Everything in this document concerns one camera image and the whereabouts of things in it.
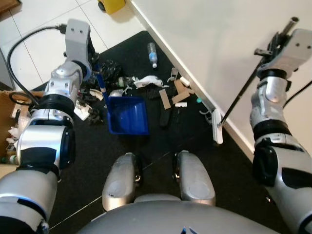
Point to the white plastic hook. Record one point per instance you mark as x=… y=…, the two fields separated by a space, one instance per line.
x=208 y=116

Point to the crumpled black plastic bag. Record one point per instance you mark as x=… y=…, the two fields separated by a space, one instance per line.
x=111 y=72

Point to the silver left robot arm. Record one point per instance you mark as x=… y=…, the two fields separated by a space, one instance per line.
x=44 y=141

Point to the silver left robot leg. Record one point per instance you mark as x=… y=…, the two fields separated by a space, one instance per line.
x=119 y=183

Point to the white board with black wheels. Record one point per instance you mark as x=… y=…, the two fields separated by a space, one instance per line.
x=83 y=111

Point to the white crumpled plastic piece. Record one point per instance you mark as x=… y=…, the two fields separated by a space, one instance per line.
x=148 y=81

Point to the folded brown cardboard piece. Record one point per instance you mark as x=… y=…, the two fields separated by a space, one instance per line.
x=183 y=91

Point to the flat white plastic piece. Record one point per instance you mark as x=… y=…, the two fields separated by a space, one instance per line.
x=181 y=104

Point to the small white block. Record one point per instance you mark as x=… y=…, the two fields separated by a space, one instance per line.
x=184 y=80

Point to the black floor mat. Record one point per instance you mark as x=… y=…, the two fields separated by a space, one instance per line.
x=195 y=141

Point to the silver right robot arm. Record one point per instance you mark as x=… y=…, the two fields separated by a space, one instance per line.
x=273 y=102

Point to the grey robot torso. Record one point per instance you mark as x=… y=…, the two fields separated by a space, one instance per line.
x=180 y=219

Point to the grey metal clip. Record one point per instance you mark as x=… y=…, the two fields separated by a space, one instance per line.
x=174 y=74

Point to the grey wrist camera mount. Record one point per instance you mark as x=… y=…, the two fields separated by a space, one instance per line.
x=297 y=48
x=78 y=39

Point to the silver robot leg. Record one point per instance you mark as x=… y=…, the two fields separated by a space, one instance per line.
x=119 y=183
x=195 y=180

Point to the blue plastic dustpan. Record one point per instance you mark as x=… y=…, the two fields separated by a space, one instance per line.
x=129 y=117

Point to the narrow brown cardboard strip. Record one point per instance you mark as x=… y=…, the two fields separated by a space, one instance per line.
x=165 y=100

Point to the yellow plastic bin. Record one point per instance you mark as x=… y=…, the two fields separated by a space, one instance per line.
x=114 y=6

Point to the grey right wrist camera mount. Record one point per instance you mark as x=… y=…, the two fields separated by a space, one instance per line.
x=297 y=48

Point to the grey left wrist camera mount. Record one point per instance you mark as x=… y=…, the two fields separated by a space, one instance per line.
x=78 y=39

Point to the clear water bottle blue label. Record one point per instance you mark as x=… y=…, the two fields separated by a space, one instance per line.
x=152 y=53

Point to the silver right robot leg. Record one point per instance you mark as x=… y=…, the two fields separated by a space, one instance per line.
x=195 y=180

